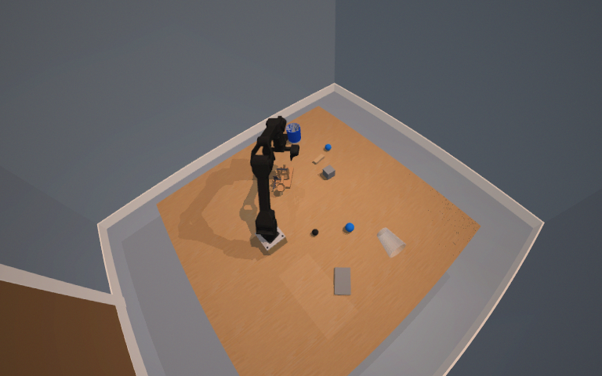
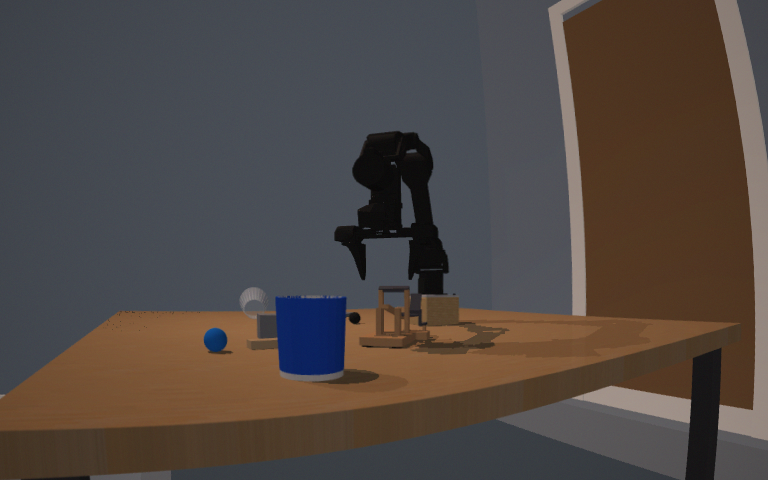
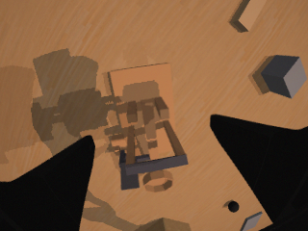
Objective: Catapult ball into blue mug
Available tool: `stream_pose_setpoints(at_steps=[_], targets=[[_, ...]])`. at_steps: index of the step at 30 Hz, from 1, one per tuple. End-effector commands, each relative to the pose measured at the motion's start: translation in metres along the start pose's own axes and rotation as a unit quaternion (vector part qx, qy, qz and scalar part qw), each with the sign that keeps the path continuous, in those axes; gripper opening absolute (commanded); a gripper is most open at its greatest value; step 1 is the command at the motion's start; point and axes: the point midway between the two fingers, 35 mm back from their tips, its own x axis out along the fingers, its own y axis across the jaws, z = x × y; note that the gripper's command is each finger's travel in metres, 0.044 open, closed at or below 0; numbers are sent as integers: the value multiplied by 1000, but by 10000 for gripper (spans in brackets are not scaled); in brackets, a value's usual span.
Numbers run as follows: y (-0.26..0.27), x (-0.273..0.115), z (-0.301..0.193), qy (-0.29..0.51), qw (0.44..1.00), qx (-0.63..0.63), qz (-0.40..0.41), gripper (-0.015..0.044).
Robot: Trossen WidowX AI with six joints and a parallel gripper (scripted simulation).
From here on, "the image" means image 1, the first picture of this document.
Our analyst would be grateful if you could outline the blue mug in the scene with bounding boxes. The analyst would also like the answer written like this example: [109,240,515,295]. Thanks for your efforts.
[286,123,301,143]

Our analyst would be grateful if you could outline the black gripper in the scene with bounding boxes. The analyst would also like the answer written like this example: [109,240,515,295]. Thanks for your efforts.
[263,138,299,161]

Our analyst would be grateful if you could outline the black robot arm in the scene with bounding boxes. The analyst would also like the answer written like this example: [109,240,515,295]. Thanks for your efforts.
[250,116,288,244]

